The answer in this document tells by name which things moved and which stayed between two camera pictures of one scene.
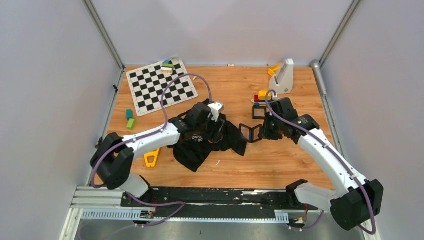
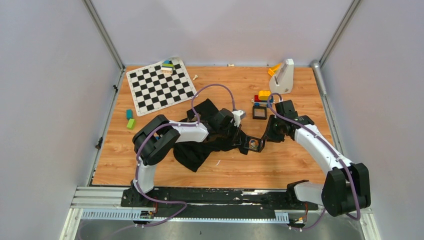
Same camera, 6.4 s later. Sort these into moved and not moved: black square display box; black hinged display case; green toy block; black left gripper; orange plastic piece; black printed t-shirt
Moved: black left gripper; black hinged display case
Not moved: green toy block; black printed t-shirt; black square display box; orange plastic piece
